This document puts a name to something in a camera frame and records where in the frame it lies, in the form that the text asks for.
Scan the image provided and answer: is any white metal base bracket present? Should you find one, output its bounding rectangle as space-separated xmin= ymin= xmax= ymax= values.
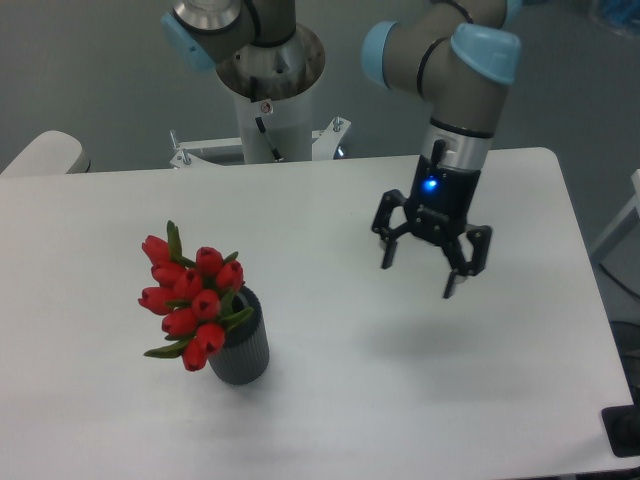
xmin=169 ymin=116 xmax=352 ymax=169

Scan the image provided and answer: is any blue object in clear container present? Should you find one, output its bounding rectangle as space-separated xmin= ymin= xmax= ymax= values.
xmin=589 ymin=0 xmax=639 ymax=37

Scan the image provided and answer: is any red tulip bouquet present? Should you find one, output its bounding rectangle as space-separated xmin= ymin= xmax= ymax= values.
xmin=138 ymin=220 xmax=259 ymax=372

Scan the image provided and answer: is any white chair backrest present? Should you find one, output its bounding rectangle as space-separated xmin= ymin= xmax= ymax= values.
xmin=1 ymin=130 xmax=91 ymax=178

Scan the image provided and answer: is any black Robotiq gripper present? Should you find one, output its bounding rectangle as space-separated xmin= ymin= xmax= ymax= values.
xmin=371 ymin=156 xmax=493 ymax=299

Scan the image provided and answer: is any black box at table edge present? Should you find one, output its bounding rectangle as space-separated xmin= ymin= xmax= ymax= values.
xmin=601 ymin=405 xmax=639 ymax=458

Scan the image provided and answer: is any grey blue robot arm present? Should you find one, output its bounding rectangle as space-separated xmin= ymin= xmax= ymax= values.
xmin=161 ymin=1 xmax=521 ymax=296

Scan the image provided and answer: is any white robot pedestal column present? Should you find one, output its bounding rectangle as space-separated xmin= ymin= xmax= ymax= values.
xmin=213 ymin=23 xmax=327 ymax=165

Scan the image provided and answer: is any white furniture frame at right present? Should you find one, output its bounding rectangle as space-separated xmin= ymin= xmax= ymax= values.
xmin=589 ymin=170 xmax=639 ymax=266

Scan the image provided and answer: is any dark grey ribbed vase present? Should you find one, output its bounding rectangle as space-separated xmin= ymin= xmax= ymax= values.
xmin=209 ymin=286 xmax=270 ymax=385

